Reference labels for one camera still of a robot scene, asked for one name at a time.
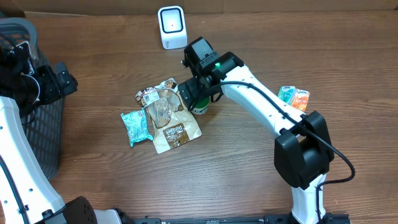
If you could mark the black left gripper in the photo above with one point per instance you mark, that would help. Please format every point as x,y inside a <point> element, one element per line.
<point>63,82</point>

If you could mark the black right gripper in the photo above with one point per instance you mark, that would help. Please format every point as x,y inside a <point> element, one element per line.
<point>194,85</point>

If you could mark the green lid jar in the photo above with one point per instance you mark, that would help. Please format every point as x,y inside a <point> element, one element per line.
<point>201,107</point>

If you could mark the brown cookie bag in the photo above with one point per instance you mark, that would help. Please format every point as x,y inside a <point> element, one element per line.
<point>173,124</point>

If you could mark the teal tissue pack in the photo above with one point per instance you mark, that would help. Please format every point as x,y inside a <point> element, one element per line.
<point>287,94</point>

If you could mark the teal snack bar wrapper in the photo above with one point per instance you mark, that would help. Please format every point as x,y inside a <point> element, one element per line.
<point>137,127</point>

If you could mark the orange tissue pack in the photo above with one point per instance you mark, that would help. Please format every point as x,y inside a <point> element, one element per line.
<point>300,100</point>

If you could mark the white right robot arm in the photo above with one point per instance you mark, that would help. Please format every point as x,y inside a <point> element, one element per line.
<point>302,153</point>

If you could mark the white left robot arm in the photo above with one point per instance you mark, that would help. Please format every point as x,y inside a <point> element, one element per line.
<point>26,194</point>

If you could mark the white barcode scanner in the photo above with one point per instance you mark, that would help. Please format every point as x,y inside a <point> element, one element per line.
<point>173,30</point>

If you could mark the dark grey plastic basket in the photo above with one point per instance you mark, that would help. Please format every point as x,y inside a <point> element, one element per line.
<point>42,124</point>

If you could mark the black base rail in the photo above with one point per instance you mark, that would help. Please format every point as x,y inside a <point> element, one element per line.
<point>267,219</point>

